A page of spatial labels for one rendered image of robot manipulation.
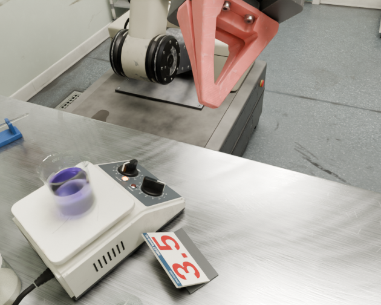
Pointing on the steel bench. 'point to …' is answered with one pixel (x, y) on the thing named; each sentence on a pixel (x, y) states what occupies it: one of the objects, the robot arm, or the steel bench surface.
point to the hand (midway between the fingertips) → (210, 95)
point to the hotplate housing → (107, 245)
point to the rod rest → (3, 138)
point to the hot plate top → (103, 201)
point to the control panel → (168, 193)
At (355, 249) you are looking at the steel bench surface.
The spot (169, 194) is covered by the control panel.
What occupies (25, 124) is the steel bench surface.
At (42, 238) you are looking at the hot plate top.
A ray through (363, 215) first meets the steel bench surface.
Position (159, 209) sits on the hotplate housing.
